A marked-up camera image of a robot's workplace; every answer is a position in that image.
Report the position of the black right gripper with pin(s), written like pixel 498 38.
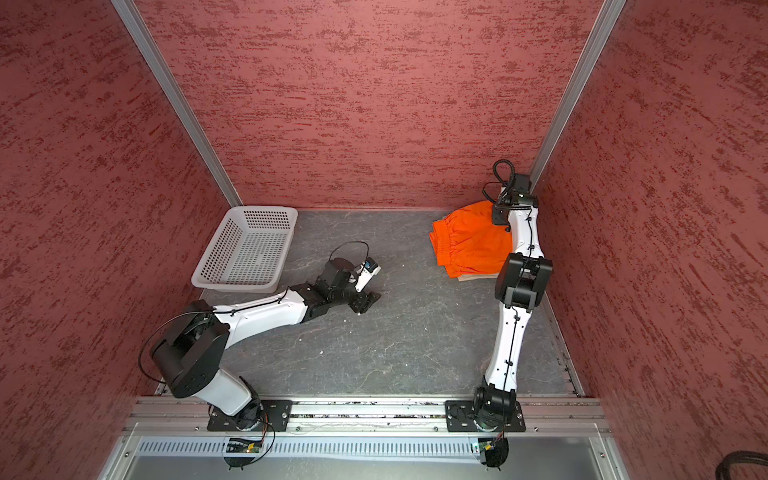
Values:
pixel 499 219

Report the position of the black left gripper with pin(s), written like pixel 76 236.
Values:
pixel 363 301

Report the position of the orange shorts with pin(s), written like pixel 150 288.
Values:
pixel 467 243

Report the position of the beige drawstring shorts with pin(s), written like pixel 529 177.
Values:
pixel 471 277

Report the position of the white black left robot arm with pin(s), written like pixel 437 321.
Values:
pixel 188 354

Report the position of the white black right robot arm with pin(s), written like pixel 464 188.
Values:
pixel 519 289

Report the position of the white plastic laundry basket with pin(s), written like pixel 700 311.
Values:
pixel 248 250

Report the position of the left small circuit board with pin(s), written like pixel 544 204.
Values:
pixel 243 446

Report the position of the aluminium front rail frame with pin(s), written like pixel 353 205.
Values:
pixel 399 416

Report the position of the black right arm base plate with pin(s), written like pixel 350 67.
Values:
pixel 464 416

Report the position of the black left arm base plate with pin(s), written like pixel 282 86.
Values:
pixel 258 415

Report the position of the white slotted cable duct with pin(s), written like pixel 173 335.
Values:
pixel 439 449

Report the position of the aluminium right corner post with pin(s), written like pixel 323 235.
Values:
pixel 599 34

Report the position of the aluminium corner post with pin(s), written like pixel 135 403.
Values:
pixel 599 34
pixel 131 18

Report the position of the aluminium left corner post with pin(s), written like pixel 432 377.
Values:
pixel 131 18

